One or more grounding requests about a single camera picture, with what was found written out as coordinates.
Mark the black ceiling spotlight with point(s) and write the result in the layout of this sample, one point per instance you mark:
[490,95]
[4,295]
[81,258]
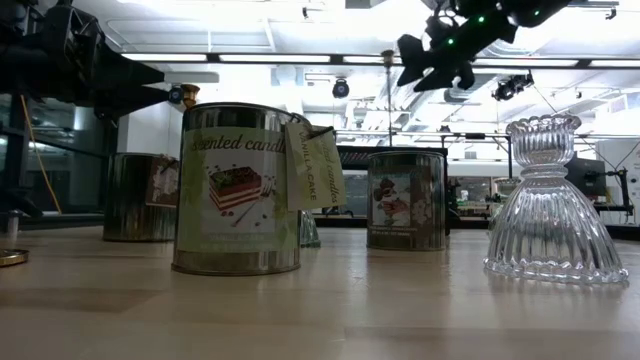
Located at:
[512,86]

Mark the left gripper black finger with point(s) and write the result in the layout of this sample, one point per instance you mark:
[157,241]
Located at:
[125,102]
[130,72]

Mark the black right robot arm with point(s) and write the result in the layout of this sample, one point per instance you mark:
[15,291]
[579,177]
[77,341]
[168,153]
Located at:
[540,12]

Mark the dark computer monitor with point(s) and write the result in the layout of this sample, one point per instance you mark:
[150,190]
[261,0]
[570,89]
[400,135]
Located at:
[585,176]

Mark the blue round hanging device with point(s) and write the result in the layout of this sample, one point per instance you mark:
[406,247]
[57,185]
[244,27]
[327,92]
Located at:
[175,95]

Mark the ribbed clear glass candle holder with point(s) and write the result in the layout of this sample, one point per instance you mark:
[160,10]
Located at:
[550,225]
[310,232]

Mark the short gold candlestick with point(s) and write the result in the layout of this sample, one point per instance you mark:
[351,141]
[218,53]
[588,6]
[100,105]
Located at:
[11,257]

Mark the black background equipment stand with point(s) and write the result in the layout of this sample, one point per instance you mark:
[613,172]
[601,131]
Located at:
[623,192]

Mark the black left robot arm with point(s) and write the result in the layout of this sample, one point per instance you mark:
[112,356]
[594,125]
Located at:
[10,65]

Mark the clear glass jar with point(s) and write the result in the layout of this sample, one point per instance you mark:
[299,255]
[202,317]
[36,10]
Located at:
[125,200]
[425,200]

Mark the black hanging ceiling camera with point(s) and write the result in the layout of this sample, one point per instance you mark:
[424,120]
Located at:
[341,88]

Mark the ceiling light strip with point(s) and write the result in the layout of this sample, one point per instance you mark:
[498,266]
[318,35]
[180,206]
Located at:
[615,63]
[165,57]
[525,62]
[275,58]

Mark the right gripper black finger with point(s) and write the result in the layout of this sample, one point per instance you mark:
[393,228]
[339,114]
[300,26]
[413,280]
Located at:
[445,76]
[411,57]

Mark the black aluminium table frame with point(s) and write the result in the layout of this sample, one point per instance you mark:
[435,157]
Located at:
[65,221]

